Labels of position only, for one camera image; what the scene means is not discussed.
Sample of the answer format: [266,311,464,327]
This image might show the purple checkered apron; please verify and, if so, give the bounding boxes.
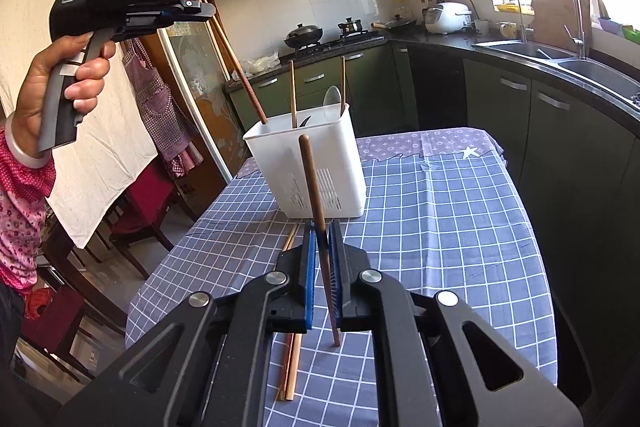
[122,34,201,180]

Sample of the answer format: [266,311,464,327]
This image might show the silver bangle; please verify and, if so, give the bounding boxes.
[4,112,56,170]

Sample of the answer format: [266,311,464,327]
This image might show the black gas stove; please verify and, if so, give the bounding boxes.
[292,32,386,58]

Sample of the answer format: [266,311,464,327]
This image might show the person's left hand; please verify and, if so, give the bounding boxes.
[11,29,118,158]

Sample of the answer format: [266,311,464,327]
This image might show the white plastic utensil holder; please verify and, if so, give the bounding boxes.
[242,103,366,220]

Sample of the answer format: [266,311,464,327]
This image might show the black frying pan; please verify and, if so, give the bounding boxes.
[370,18,418,32]

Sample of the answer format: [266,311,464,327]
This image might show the steel double sink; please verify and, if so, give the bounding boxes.
[472,38,640,100]

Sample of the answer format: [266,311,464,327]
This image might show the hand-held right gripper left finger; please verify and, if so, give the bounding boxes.
[60,219,318,427]

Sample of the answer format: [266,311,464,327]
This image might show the white plastic bags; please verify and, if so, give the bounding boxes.
[241,52,281,75]

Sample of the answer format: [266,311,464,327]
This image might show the white rice cooker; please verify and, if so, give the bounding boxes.
[424,2,473,35]

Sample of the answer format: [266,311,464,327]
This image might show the dark brown wooden chopstick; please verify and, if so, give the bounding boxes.
[298,134,343,348]

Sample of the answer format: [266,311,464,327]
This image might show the frosted glass sliding door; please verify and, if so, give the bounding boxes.
[130,0,251,188]

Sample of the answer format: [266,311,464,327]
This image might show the white hanging sheet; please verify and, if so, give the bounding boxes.
[0,0,161,250]

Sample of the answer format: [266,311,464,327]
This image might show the black lidded wok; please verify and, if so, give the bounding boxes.
[284,23,325,48]

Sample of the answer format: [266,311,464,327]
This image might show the small steel faucet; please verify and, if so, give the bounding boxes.
[496,0,531,42]

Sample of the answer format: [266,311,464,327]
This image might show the blue checkered tablecloth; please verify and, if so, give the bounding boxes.
[124,127,558,427]

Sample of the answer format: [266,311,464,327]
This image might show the wooden cutting board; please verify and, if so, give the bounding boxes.
[530,0,592,52]

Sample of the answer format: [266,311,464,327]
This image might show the translucent plastic spoon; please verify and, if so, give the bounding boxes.
[322,86,343,118]

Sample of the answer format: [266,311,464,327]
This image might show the red cushioned chair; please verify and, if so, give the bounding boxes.
[15,217,131,383]
[107,159,198,280]

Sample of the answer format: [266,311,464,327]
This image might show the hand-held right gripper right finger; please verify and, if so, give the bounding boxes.
[327,219,586,427]

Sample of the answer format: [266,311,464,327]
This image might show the reddish wooden chopstick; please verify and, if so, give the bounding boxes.
[187,0,269,126]

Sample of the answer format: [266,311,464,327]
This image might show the tall steel faucet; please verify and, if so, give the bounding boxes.
[564,0,608,60]

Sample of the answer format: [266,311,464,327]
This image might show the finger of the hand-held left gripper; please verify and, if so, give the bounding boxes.
[116,9,177,40]
[170,0,217,22]

